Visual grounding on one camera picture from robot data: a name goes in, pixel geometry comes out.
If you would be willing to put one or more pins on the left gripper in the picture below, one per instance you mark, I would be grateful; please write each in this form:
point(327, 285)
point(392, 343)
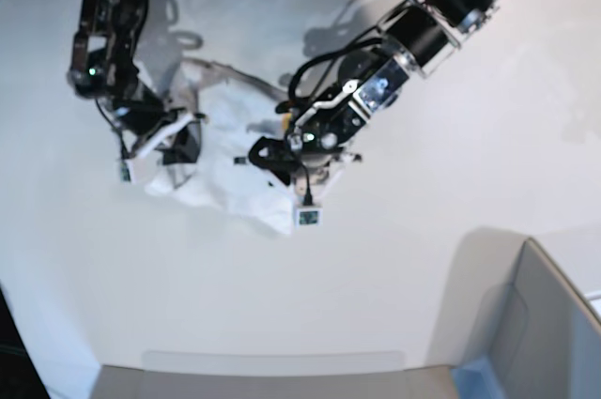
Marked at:
point(304, 176)

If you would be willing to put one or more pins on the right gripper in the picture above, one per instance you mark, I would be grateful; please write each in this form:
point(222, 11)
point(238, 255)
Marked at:
point(175, 133)

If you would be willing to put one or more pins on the white printed t-shirt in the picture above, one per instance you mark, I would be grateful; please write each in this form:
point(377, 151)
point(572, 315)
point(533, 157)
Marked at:
point(239, 109)

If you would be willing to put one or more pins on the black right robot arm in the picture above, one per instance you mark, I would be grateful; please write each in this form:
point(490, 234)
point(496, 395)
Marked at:
point(102, 70)

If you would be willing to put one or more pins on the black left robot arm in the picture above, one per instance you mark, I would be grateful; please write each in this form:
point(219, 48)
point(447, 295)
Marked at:
point(333, 96)

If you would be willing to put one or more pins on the grey storage bin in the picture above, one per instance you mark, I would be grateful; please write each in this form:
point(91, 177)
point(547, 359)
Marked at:
point(534, 337)

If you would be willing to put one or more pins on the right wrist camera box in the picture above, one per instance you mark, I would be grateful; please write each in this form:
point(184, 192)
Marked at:
point(130, 171)

